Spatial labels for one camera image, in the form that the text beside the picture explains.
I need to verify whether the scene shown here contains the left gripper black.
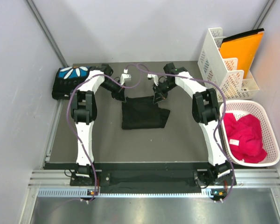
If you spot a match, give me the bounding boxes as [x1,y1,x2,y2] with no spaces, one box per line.
[100,79,126,103]

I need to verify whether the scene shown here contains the left aluminium corner post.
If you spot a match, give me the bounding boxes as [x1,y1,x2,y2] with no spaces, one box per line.
[24,0,68,67]

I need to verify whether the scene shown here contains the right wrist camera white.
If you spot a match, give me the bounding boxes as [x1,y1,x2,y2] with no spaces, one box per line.
[147,73,159,86]

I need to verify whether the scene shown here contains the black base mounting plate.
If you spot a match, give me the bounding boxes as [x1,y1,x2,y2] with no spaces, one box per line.
[70,169,233,193]

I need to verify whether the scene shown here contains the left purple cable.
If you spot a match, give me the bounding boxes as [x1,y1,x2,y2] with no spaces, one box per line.
[67,64,142,204]

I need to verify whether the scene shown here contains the right aluminium corner post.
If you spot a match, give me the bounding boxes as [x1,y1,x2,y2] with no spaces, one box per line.
[252,0,277,30]

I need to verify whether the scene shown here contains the orange folder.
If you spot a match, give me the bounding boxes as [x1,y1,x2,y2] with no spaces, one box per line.
[219,28,265,79]

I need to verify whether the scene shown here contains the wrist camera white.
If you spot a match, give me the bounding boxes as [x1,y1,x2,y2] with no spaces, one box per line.
[147,73,159,86]
[120,69,132,85]

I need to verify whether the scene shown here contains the folded black daisy t-shirt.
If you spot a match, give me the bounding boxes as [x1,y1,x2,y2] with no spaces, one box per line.
[51,66,91,100]

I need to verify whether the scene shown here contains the black graphic t-shirt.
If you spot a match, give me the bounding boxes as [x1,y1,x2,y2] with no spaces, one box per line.
[121,96,170,130]

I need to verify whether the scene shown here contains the aluminium frame rail front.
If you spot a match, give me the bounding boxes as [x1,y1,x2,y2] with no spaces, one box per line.
[28,168,280,188]

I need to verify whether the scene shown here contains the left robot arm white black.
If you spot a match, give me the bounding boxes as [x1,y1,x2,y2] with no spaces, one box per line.
[66,64,131,187]

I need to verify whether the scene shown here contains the white perforated file organizer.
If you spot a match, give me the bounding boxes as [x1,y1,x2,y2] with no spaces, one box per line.
[197,28,259,100]

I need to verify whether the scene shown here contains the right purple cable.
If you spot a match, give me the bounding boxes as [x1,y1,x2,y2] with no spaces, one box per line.
[136,64,236,203]

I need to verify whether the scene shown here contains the pink red t-shirt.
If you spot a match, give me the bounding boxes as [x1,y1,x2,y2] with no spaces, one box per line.
[224,113,267,163]

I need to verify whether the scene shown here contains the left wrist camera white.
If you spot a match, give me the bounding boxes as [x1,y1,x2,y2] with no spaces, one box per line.
[120,69,132,85]

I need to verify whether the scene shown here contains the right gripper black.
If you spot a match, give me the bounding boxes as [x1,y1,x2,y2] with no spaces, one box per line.
[152,80,177,105]

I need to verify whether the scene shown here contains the purple cable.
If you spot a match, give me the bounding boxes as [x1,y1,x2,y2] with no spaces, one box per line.
[136,64,236,203]
[67,64,142,204]

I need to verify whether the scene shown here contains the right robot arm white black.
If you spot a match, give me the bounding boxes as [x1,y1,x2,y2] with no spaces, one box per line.
[147,63,231,187]

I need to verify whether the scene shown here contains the aluminium corner post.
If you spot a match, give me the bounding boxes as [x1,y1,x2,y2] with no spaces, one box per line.
[24,0,68,67]
[252,0,277,30]

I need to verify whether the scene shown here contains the white slotted cable duct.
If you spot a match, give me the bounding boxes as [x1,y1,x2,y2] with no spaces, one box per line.
[37,188,224,198]

